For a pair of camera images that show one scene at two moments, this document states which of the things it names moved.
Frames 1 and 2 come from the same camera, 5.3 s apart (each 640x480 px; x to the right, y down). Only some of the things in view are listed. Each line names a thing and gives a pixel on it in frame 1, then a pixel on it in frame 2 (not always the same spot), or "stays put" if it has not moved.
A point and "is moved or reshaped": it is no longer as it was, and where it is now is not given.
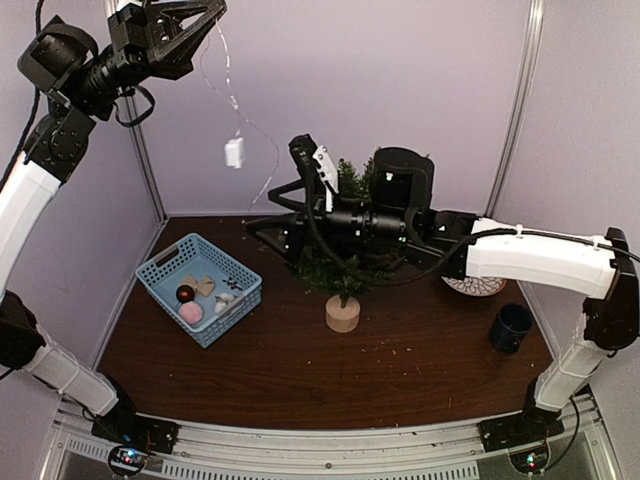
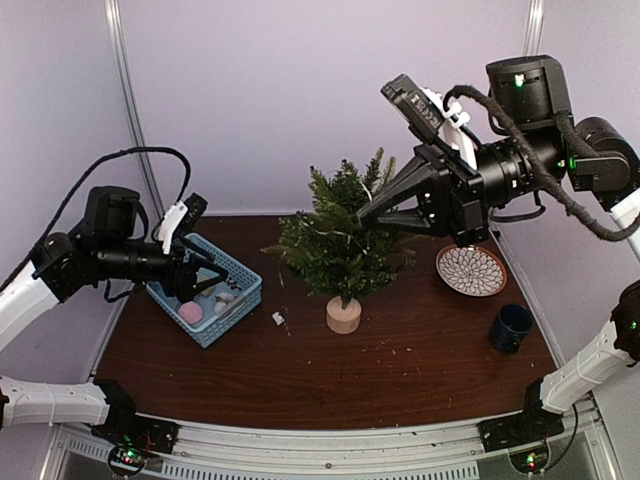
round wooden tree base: (342, 319) stays put
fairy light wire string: (232, 102) is moved or reshaped
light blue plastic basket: (206, 291) stays put
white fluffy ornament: (222, 300) stays put
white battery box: (235, 152) to (278, 318)
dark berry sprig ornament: (233, 284) stays put
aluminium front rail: (424, 450) stays put
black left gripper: (138, 33) to (182, 285)
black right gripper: (292, 225) to (451, 198)
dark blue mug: (511, 326) stays put
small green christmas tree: (348, 278) stays put
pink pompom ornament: (190, 312) stays put
